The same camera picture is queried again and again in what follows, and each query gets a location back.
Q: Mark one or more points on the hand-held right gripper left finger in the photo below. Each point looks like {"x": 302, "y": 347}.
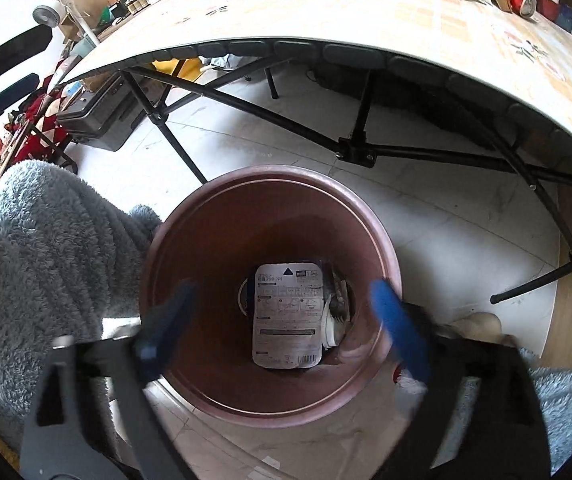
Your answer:
{"x": 166, "y": 320}

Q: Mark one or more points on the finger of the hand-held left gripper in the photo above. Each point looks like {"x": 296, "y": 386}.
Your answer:
{"x": 16, "y": 47}
{"x": 6, "y": 97}

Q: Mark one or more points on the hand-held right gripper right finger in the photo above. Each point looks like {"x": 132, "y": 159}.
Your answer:
{"x": 401, "y": 330}

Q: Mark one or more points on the white small dish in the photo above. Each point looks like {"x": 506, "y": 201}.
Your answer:
{"x": 333, "y": 330}

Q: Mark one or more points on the maroon plastic bin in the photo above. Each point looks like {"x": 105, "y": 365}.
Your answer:
{"x": 206, "y": 260}

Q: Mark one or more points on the white labelled plastic tray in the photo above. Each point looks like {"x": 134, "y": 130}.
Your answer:
{"x": 286, "y": 320}

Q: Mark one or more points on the white desk fan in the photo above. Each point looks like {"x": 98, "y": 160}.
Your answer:
{"x": 46, "y": 14}

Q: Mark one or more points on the beige fluffy slipper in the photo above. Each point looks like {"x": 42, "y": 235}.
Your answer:
{"x": 481, "y": 325}

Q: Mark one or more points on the black carrying case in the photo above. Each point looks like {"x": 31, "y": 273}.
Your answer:
{"x": 98, "y": 120}

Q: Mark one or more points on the person's grey fluffy left leg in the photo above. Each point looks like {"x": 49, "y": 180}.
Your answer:
{"x": 51, "y": 270}

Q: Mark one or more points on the person's grey fluffy leg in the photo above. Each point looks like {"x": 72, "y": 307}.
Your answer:
{"x": 51, "y": 270}
{"x": 571, "y": 400}

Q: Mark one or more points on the row of small brown bottles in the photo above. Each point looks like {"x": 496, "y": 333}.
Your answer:
{"x": 138, "y": 4}

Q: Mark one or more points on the yellow bag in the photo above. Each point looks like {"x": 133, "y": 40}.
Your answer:
{"x": 176, "y": 67}

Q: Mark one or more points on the person's grey fluffy right leg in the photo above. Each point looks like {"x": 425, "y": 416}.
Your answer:
{"x": 571, "y": 400}

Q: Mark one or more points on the black folding table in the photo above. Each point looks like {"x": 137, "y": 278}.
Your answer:
{"x": 358, "y": 150}

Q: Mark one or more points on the yellow checked floral tablecloth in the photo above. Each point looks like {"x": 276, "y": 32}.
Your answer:
{"x": 316, "y": 5}

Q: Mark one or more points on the red paper cup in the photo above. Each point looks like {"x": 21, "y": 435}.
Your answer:
{"x": 548, "y": 5}

